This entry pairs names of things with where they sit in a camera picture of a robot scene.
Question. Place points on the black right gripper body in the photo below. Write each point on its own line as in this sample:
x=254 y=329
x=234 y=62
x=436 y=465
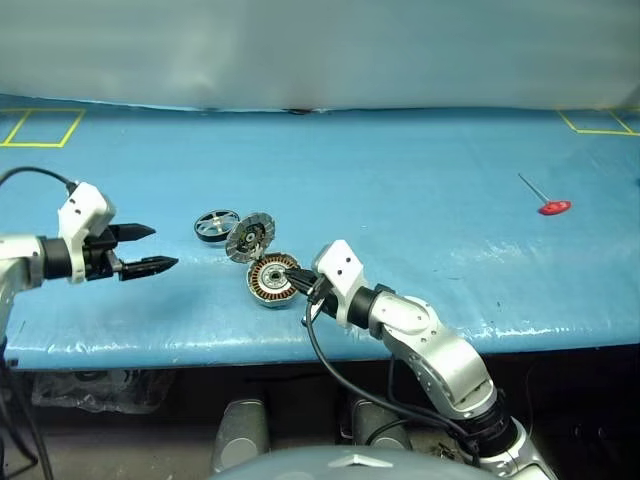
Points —
x=322 y=300

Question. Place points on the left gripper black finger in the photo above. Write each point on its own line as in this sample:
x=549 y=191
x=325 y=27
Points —
x=132 y=232
x=147 y=266

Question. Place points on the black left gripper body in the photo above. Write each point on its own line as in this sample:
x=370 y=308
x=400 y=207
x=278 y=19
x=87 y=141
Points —
x=100 y=255

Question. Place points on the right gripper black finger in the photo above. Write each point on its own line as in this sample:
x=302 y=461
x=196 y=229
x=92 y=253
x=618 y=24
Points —
x=301 y=275
x=304 y=290

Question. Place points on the motor stator with copper windings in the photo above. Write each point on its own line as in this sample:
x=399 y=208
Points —
x=267 y=287

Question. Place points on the silver motor rotor disc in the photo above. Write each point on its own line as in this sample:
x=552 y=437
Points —
x=250 y=235

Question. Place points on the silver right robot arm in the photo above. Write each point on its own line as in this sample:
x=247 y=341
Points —
x=440 y=350

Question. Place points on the grey rounded robot leg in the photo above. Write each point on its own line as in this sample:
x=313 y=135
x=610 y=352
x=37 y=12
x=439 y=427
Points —
x=380 y=420
x=240 y=430

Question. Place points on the clear plastic bag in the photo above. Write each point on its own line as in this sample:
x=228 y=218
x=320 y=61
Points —
x=100 y=392

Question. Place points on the blue table cover sheet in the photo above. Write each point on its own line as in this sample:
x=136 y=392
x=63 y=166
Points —
x=400 y=175

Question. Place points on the grey robot torso with emblem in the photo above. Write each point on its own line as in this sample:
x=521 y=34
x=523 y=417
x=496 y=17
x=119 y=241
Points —
x=300 y=467

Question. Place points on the white plastic backdrop sheet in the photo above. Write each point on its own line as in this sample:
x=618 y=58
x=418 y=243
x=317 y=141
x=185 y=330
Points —
x=320 y=50

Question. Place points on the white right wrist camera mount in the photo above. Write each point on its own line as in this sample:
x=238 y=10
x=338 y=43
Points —
x=342 y=265

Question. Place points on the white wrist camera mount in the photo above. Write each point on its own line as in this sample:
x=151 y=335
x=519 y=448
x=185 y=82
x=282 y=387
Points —
x=342 y=265
x=85 y=210

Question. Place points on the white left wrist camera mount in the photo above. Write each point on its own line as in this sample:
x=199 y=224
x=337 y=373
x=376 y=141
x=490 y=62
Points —
x=85 y=210

